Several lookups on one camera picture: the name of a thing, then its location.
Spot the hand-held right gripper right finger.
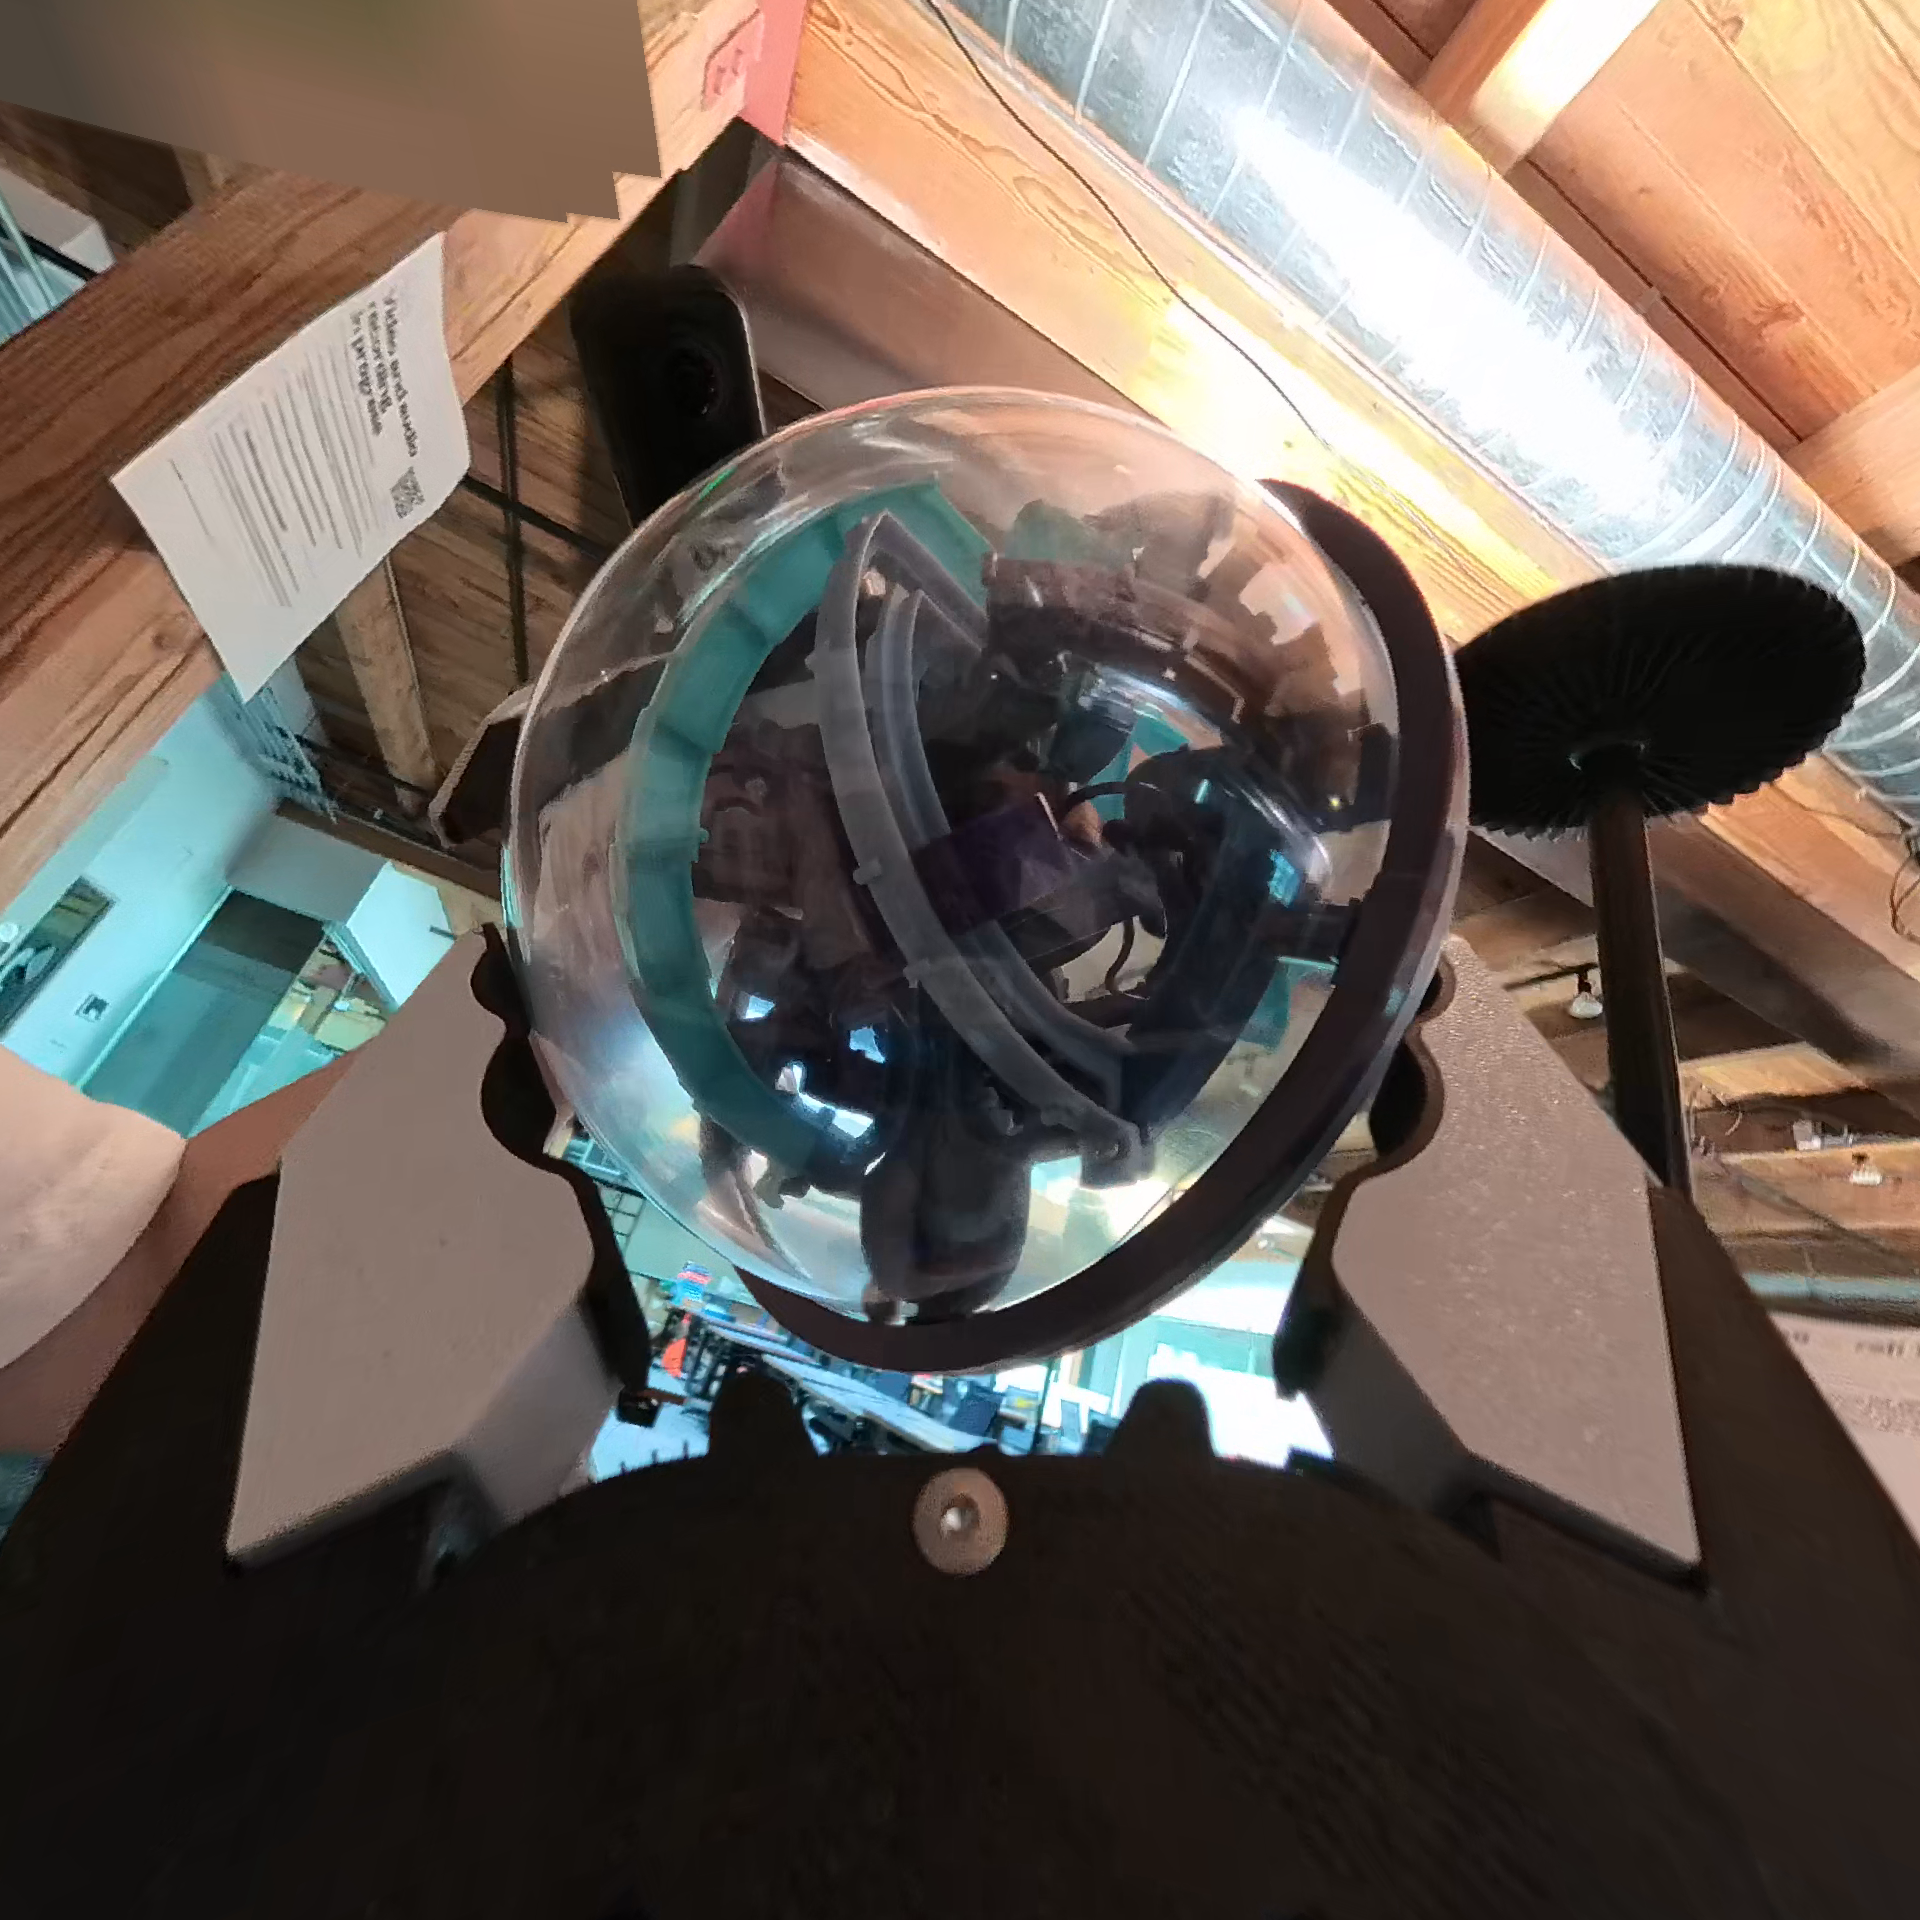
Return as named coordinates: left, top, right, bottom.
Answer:
left=1272, top=937, right=1708, bottom=1572

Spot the white printed notice paper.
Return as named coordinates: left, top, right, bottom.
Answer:
left=112, top=230, right=473, bottom=703

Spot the folded printed desk sheet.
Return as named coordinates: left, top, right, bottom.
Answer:
left=1770, top=1305, right=1920, bottom=1565

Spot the black pleated disc lamp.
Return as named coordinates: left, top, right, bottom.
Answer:
left=1456, top=563, right=1871, bottom=1197

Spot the silver metal air duct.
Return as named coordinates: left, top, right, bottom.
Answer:
left=945, top=0, right=1920, bottom=828

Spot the person's left forearm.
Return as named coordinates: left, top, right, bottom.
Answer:
left=0, top=1046, right=354, bottom=1415

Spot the clear maze ball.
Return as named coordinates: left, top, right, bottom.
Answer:
left=503, top=385, right=1472, bottom=1376

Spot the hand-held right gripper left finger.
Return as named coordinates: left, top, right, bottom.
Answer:
left=225, top=929, right=654, bottom=1560

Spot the red metal bracket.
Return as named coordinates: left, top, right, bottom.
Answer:
left=703, top=0, right=816, bottom=145

